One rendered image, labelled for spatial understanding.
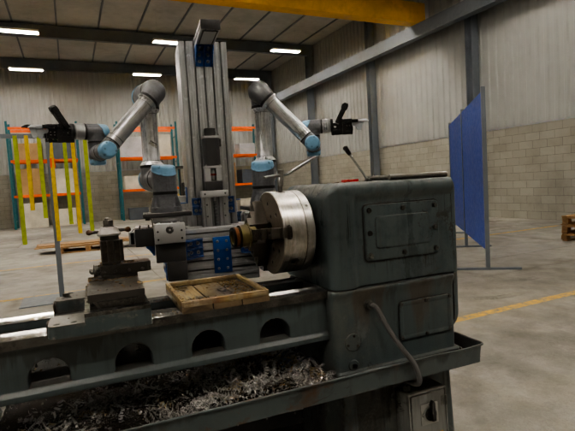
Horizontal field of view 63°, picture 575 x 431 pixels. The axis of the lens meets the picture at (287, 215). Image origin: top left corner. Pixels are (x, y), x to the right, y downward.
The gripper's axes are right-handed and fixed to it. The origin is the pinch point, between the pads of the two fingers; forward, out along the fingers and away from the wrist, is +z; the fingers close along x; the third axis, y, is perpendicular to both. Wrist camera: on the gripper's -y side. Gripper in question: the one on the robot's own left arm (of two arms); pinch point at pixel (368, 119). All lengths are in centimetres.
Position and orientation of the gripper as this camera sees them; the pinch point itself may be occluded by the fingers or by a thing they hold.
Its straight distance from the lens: 257.1
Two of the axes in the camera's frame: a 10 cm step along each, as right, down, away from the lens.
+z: 10.0, -0.5, -0.8
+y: 0.7, 9.8, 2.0
